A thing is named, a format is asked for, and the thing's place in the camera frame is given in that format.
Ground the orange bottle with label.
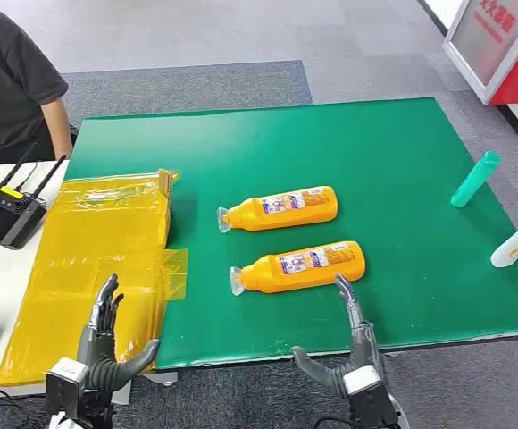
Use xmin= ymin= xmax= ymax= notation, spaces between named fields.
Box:
xmin=216 ymin=185 xmax=339 ymax=234
xmin=229 ymin=240 xmax=367 ymax=298

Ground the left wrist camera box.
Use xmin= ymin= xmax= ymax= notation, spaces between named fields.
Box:
xmin=45 ymin=356 xmax=90 ymax=416

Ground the black remote controller with antennas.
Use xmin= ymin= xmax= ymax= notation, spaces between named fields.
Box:
xmin=0 ymin=141 xmax=68 ymax=250

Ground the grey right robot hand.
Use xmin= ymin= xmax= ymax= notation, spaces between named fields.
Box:
xmin=291 ymin=273 xmax=387 ymax=400

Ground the green table mat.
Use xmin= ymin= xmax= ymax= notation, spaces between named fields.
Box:
xmin=64 ymin=96 xmax=518 ymax=370

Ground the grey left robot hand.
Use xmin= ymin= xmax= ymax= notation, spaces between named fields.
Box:
xmin=76 ymin=273 xmax=161 ymax=393

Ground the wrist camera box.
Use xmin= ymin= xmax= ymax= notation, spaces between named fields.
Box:
xmin=343 ymin=364 xmax=401 ymax=429
xmin=45 ymin=356 xmax=90 ymax=416

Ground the teal plastic bottle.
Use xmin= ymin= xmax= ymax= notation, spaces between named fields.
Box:
xmin=450 ymin=149 xmax=502 ymax=209

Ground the yellow tape-wrapped cardboard box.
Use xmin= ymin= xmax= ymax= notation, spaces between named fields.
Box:
xmin=0 ymin=168 xmax=190 ymax=388

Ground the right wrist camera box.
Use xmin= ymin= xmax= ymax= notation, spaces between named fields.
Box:
xmin=343 ymin=364 xmax=401 ymax=429

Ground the red and white sign stand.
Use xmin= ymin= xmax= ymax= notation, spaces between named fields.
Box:
xmin=441 ymin=0 xmax=518 ymax=107

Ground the person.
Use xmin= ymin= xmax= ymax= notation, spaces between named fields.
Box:
xmin=0 ymin=0 xmax=79 ymax=167

